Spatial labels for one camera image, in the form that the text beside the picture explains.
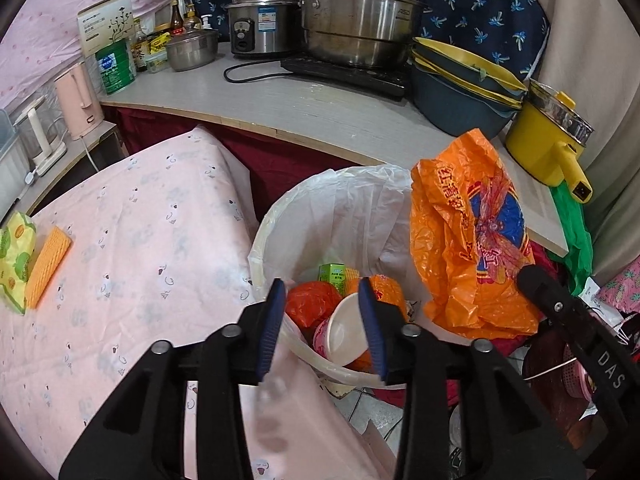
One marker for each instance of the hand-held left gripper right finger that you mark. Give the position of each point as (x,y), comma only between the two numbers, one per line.
(372,330)

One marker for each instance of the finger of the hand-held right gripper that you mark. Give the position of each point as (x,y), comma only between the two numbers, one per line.
(542,287)

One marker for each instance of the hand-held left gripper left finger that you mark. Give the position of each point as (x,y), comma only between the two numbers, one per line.
(272,325)

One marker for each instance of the paper cup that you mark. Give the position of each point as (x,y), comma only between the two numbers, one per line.
(342,330)

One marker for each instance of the red plastic bag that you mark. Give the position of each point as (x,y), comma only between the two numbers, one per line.
(310,305)

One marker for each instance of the green drink carton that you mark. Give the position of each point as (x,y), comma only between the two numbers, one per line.
(332,275)

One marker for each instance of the orange plastic bag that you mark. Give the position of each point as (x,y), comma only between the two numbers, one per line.
(450,240)

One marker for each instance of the white bin with liner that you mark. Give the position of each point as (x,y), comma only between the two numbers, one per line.
(350,210)

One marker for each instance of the red cloth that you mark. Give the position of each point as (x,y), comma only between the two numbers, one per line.
(545,260)

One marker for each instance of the pink plastic basket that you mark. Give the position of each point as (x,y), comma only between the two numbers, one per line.
(580,377)

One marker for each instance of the green plastic bag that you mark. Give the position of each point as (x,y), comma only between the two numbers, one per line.
(575,240)

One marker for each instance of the dark red plastic basin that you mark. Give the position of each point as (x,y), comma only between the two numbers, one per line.
(550,395)

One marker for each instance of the white rectangular board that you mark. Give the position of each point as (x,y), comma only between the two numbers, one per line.
(540,215)

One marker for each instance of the pink pineapple print cloth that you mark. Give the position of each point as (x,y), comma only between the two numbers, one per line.
(622,292)

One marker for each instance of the yellow electric pot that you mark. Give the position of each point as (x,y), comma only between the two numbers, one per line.
(535,145)

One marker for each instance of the dark red curtain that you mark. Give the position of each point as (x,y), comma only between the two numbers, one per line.
(280,170)

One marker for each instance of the pink printed tablecloth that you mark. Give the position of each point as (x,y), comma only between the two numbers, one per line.
(125,240)

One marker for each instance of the blue basin with yellow rim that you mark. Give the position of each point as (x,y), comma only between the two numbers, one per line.
(465,72)
(455,115)

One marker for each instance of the flat orange foam sheet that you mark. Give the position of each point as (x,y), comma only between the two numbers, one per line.
(47,265)

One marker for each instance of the black induction cooker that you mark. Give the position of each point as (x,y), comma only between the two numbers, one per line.
(350,77)

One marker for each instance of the beige curtain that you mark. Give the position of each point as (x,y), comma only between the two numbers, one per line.
(590,35)

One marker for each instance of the green yellow patterned cloth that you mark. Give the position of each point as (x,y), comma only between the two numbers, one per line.
(17,260)

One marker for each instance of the white power plug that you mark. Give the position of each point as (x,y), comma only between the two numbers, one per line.
(31,176)

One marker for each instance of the small steel pot with lid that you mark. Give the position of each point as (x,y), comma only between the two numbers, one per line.
(192,50)

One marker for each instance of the clear food container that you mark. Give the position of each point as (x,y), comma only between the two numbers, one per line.
(156,62)

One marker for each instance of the navy printed curtain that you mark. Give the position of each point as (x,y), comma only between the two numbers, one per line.
(490,5)

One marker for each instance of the pink electric kettle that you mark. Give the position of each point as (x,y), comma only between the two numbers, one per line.
(75,100)

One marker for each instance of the green tin can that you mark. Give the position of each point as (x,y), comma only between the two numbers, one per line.
(115,70)

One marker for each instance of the steel rice cooker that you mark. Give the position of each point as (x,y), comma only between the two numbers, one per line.
(260,25)

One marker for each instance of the white glass kettle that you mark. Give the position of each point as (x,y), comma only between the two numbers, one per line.
(37,135)

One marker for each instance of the dark jar with white label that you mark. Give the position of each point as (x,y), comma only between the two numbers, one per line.
(140,50)

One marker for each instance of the white pump bottle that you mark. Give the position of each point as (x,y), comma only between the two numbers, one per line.
(206,22)

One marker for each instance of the large steel steamer pot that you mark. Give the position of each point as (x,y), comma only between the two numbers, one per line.
(365,15)

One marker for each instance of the brown sauce bottle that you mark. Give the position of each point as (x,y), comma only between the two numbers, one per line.
(176,20)

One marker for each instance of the yellow cap sauce bottle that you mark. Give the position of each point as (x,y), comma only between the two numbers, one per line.
(191,15)

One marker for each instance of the cardboard box with plant print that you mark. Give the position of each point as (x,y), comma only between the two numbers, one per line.
(105,22)

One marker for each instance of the pink dotted curtain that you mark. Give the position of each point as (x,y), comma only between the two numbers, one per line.
(60,5)

